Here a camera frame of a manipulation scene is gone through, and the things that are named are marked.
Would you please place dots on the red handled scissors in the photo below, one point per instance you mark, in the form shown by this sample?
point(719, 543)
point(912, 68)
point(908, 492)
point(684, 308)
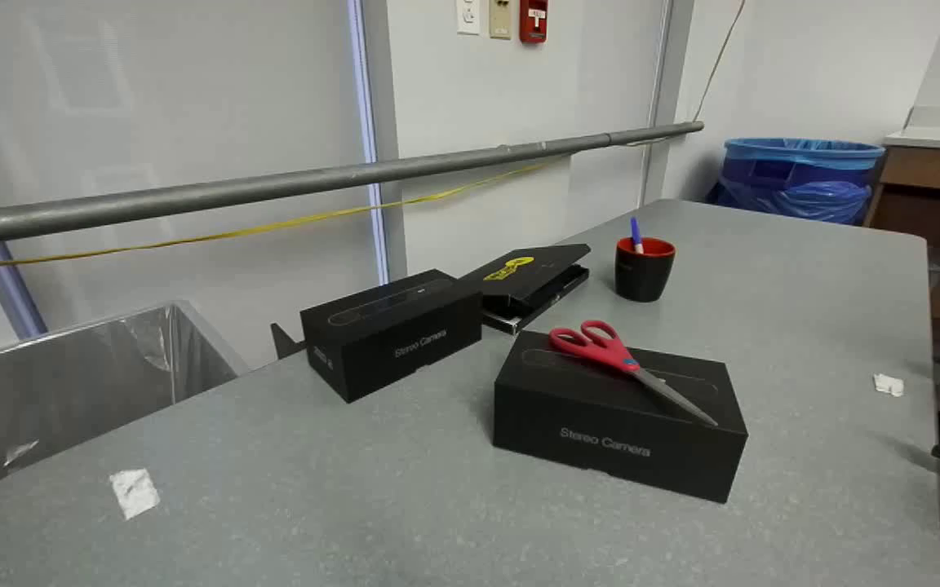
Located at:
point(603, 345)

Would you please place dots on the black box under scissors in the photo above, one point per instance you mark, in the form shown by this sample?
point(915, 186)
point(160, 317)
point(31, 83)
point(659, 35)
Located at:
point(575, 411)

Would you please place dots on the grey metal rail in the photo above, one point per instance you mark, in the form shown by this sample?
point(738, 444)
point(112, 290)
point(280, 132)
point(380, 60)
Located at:
point(199, 197)

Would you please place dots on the white tape scrap right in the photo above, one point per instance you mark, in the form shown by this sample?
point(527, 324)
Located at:
point(890, 386)

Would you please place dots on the grey plastic lined bin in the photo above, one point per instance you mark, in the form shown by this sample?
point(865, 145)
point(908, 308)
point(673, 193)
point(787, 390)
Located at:
point(73, 386)

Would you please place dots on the white tape patch left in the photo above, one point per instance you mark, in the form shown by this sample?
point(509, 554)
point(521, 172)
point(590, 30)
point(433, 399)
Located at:
point(135, 492)

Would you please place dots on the black stereo camera box left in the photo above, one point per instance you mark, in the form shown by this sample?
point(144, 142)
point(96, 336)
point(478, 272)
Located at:
point(384, 335)

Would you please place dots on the white wall switch plate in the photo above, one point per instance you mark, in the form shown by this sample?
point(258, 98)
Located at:
point(469, 19)

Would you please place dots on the flat black box yellow logo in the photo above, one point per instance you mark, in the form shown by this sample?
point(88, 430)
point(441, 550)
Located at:
point(527, 281)

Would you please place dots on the black mug red interior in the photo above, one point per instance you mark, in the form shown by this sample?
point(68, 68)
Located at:
point(643, 269)

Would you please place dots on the blue marker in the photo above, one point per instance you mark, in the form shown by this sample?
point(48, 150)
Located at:
point(638, 235)

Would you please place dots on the blue lined trash bin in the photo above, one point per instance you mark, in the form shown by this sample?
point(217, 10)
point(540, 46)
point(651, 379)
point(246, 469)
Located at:
point(800, 177)

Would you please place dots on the beige wall plate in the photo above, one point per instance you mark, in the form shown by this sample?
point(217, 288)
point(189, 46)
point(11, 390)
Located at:
point(501, 19)

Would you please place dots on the red fire alarm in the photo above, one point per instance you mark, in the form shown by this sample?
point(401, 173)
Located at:
point(535, 21)

